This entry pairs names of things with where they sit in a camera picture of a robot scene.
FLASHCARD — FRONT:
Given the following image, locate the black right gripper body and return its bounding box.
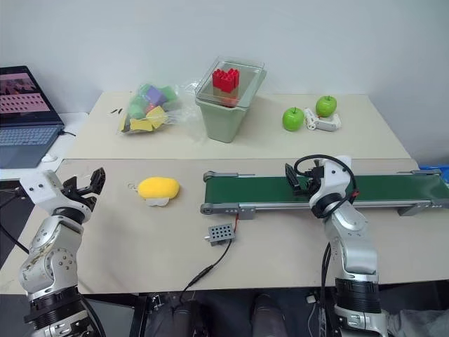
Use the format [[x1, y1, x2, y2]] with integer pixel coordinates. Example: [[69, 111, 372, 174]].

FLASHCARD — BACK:
[[297, 164, 326, 193]]

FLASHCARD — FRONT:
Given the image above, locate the blue plastic crate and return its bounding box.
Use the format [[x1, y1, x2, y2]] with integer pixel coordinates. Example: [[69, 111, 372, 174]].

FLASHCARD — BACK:
[[418, 162, 449, 183]]

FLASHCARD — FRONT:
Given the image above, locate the yellow plush toy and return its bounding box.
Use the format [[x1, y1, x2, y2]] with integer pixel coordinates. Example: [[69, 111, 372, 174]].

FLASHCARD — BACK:
[[127, 176, 182, 209]]

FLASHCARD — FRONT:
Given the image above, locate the grey fabric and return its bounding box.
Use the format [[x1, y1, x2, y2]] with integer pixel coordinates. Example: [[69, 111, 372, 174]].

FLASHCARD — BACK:
[[384, 308, 449, 337]]

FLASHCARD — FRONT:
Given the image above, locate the yellow foam block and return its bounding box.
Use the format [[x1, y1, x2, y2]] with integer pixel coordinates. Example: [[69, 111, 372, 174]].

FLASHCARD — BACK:
[[129, 117, 154, 134], [145, 106, 168, 128]]

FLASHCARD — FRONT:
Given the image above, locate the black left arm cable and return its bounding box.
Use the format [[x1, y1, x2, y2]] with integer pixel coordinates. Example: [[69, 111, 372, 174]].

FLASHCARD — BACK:
[[79, 293, 107, 337]]

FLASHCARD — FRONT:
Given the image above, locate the red building brick block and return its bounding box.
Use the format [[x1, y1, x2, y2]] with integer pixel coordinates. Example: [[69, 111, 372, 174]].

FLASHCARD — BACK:
[[212, 67, 241, 95]]

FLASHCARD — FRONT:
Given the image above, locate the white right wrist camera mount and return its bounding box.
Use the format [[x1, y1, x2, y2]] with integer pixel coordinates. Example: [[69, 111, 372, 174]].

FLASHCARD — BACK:
[[309, 155, 354, 204]]

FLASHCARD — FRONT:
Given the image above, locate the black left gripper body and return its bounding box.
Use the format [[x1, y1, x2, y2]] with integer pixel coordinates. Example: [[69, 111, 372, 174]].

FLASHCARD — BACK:
[[65, 187, 100, 213]]

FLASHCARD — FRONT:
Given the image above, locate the blue laptop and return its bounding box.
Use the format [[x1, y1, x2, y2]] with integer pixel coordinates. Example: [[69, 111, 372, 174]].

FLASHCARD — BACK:
[[0, 65, 66, 170]]

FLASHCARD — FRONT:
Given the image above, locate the clear plastic bag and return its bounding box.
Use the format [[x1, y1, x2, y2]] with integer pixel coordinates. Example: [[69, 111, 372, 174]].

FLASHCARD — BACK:
[[116, 78, 205, 137]]

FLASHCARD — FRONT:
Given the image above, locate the black control box cable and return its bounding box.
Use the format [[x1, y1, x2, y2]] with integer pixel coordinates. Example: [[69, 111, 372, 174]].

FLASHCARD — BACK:
[[180, 241, 233, 293]]

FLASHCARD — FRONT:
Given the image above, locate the green foam cube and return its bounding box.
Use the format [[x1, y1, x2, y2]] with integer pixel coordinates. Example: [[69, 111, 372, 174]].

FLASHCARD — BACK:
[[161, 84, 180, 105]]

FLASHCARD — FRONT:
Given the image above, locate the grey perforated control box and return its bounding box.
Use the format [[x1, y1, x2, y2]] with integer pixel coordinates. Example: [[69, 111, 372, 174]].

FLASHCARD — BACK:
[[206, 224, 235, 247]]

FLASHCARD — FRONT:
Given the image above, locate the dark rounded shape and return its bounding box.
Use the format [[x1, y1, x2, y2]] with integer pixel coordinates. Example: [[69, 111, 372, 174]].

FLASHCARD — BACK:
[[170, 297, 201, 337], [252, 293, 286, 337]]

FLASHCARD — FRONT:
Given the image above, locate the white handheld device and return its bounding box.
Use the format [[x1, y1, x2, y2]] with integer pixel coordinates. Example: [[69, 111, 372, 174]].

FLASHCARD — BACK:
[[302, 107, 342, 133]]

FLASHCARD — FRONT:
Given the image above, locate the green conveyor belt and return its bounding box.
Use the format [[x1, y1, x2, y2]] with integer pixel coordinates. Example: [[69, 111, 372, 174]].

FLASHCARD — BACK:
[[200, 168, 449, 220]]

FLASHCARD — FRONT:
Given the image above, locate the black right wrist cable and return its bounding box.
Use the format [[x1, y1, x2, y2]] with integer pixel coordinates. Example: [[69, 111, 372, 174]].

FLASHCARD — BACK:
[[293, 154, 359, 211]]

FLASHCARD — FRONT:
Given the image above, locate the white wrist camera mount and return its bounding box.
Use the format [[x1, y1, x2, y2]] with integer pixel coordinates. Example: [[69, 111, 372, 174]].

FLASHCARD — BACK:
[[309, 155, 354, 204], [19, 169, 68, 212]]

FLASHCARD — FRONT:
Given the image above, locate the green apple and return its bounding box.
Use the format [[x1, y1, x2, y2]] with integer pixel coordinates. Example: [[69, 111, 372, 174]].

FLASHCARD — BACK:
[[282, 106, 304, 133], [315, 95, 338, 119]]

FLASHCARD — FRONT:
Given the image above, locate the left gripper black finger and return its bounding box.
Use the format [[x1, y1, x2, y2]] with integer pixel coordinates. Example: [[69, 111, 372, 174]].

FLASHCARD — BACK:
[[87, 167, 107, 195], [63, 175, 88, 193]]

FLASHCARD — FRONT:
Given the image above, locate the purple foam block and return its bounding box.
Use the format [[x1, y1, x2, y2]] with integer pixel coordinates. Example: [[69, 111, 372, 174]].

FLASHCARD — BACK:
[[145, 84, 168, 107]]

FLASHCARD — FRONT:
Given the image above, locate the pale green plastic bin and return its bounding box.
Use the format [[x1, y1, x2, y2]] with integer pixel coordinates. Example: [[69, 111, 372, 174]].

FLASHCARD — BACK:
[[195, 91, 257, 143]]

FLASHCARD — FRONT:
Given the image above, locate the green foam cylinder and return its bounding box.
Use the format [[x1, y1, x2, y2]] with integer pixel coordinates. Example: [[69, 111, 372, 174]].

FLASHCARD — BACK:
[[127, 100, 147, 121]]

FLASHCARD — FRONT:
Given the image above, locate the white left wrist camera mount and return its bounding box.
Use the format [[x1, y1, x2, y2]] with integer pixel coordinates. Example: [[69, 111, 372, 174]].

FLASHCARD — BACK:
[[19, 169, 68, 212]]

